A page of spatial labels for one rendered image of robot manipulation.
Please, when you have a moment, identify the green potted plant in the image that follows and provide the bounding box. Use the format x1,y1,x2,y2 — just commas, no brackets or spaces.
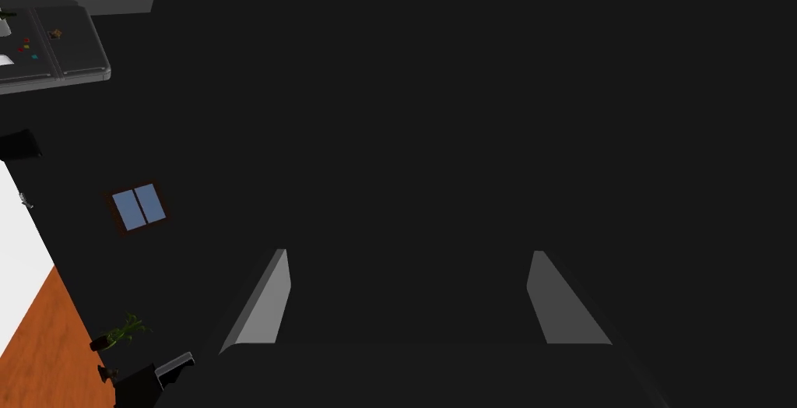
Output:
90,312,153,353

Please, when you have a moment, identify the blue window with dark frame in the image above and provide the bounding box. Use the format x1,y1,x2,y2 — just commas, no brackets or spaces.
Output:
107,180,172,236

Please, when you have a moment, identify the grey fridge with magnets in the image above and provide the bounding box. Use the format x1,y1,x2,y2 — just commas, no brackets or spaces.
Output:
0,4,113,96

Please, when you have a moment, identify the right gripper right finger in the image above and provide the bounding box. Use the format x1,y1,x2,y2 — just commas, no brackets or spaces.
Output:
526,249,645,359

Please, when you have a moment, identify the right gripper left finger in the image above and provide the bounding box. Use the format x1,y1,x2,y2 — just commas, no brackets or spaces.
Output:
198,248,293,357

